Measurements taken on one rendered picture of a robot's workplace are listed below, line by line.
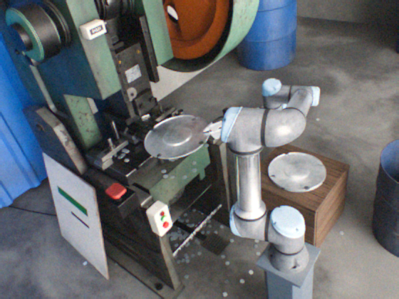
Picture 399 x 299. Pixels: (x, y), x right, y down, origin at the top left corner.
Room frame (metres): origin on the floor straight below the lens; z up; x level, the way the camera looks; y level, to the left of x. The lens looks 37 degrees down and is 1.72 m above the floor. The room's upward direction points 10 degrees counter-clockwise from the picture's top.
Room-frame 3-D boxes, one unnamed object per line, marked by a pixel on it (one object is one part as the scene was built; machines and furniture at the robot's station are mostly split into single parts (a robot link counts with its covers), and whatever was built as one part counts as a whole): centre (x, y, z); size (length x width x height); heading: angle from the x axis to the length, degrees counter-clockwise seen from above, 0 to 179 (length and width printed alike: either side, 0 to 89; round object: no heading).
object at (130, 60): (1.44, 0.27, 1.04); 0.17 x 0.15 x 0.30; 44
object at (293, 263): (0.86, -0.24, 0.50); 0.15 x 0.15 x 0.10
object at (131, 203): (1.09, 0.36, 0.62); 0.10 x 0.06 x 0.20; 134
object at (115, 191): (1.07, 0.37, 0.72); 0.07 x 0.06 x 0.08; 44
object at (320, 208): (1.41, -0.45, 0.18); 0.40 x 0.38 x 0.35; 44
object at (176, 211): (1.48, 0.30, 0.31); 0.43 x 0.42 x 0.01; 134
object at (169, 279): (1.38, 0.59, 0.45); 0.92 x 0.12 x 0.90; 44
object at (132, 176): (1.47, 0.30, 0.68); 0.45 x 0.30 x 0.06; 134
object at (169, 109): (1.59, 0.18, 0.76); 0.17 x 0.06 x 0.10; 134
